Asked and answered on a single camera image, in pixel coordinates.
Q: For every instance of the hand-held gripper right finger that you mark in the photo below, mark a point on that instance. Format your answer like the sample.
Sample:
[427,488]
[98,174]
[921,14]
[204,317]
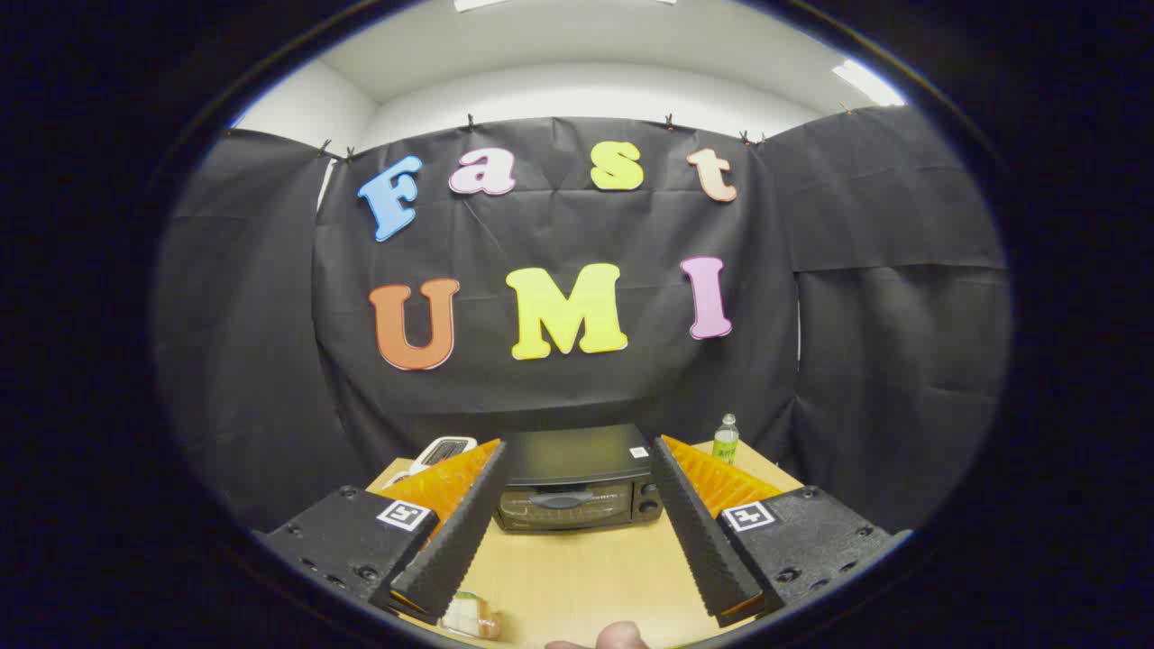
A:
[703,541]

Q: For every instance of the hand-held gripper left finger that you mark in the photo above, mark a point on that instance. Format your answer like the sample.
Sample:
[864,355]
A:
[460,541]

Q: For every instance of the toast sandwich with lettuce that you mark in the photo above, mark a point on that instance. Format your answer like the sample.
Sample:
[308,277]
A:
[469,617]

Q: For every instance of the black toaster oven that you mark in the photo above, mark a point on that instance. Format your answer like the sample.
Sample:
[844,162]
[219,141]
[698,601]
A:
[577,469]

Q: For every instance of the white pop-up toaster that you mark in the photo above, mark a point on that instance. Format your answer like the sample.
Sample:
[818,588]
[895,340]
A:
[446,446]

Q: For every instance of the green label plastic bottle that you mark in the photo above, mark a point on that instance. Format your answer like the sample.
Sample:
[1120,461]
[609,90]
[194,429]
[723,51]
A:
[726,442]

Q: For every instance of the black backdrop cloth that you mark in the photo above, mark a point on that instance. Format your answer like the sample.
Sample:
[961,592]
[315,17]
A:
[559,225]

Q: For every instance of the ceiling light panel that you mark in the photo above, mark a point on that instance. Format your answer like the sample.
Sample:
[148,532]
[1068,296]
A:
[865,81]
[478,4]

